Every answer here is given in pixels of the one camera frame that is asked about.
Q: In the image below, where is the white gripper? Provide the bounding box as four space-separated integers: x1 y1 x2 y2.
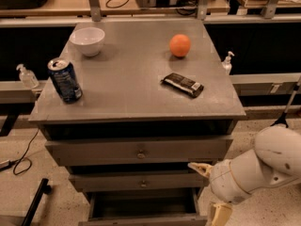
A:
188 159 250 226

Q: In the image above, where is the grey bottom drawer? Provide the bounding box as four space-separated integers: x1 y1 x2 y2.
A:
78 188 207 226

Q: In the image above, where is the grey drawer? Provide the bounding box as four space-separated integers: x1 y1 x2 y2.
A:
78 188 207 226
45 136 233 166
69 169 209 192

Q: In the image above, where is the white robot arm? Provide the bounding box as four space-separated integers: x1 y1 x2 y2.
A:
188 125 301 226

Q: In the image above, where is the grey wooden drawer cabinet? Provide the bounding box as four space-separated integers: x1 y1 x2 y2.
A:
28 17 246 226

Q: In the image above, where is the grey middle drawer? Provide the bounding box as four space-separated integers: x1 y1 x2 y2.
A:
69 169 209 192

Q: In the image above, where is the grey top drawer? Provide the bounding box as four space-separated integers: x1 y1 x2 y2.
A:
45 136 233 166

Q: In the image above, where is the black tripod leg right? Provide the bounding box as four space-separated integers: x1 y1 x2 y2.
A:
272 76 301 128

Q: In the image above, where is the black snack bar wrapper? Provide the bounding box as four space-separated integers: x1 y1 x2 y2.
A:
161 73 204 98

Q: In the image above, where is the right clear sanitizer bottle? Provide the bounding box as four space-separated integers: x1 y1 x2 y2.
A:
222 51 234 74

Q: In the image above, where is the clear sanitizer bottle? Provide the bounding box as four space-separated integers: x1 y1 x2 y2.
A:
16 64 40 89
222 51 234 74

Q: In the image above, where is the orange fruit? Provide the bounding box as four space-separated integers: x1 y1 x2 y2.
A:
169 34 191 57

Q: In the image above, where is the black stand leg left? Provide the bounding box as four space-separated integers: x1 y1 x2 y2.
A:
21 178 52 226

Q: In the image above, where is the blue soda can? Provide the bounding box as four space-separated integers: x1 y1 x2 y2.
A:
47 57 83 104

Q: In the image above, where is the white ceramic bowl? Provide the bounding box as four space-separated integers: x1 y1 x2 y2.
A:
69 27 105 57

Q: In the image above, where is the left clear sanitizer bottle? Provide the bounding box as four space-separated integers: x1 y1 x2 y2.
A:
16 64 40 89

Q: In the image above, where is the wooden desk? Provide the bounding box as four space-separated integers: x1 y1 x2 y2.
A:
0 0 230 18

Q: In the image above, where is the black floor cable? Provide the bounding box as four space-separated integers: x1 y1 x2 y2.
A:
0 128 40 176

